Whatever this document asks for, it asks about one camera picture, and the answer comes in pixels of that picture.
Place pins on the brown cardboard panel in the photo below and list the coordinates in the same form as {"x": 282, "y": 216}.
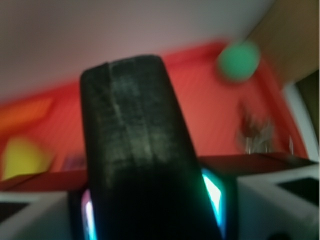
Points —
{"x": 289, "y": 38}

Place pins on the red plastic tray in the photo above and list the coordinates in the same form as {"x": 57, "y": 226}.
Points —
{"x": 209, "y": 106}

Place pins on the green ball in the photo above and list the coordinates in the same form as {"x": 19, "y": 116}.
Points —
{"x": 238, "y": 61}

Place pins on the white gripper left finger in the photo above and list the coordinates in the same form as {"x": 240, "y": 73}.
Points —
{"x": 34, "y": 216}

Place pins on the orange plastic carrot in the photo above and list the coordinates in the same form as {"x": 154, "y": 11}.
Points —
{"x": 21, "y": 114}

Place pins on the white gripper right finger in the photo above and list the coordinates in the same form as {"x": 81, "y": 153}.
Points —
{"x": 273, "y": 204}

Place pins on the yellow sponge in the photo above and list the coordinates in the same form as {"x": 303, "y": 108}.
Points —
{"x": 21, "y": 156}

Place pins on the black box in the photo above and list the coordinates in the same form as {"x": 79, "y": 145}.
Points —
{"x": 143, "y": 174}

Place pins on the silver keys on ring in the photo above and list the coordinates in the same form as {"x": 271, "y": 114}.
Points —
{"x": 254, "y": 137}

